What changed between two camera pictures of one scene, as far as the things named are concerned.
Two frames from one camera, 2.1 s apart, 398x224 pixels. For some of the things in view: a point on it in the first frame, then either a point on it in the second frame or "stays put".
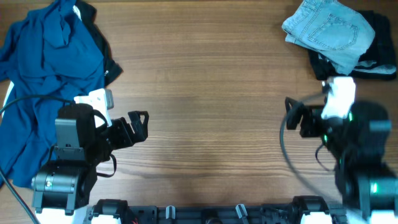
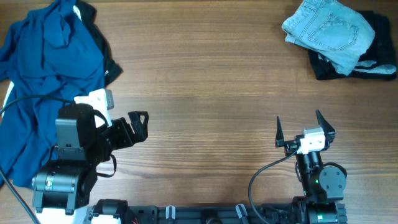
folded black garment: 381,52 stays put
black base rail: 212,214 stays put
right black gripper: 306,121 -> 292,147
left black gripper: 141,128 stays put
